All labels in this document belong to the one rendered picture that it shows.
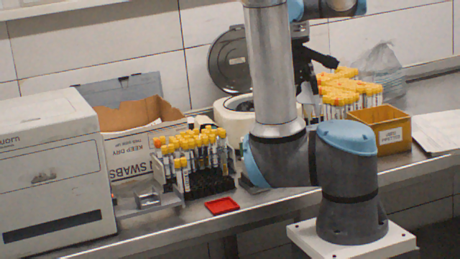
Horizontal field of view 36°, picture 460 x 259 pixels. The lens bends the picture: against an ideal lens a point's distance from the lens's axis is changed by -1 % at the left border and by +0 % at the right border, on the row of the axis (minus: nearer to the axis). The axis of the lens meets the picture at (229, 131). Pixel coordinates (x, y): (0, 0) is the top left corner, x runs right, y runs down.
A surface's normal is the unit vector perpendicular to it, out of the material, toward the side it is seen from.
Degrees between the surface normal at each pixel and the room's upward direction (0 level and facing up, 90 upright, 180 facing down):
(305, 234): 1
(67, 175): 90
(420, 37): 90
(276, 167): 93
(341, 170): 92
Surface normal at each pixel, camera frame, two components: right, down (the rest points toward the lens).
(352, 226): -0.18, 0.02
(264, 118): -0.54, 0.36
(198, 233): 0.37, 0.26
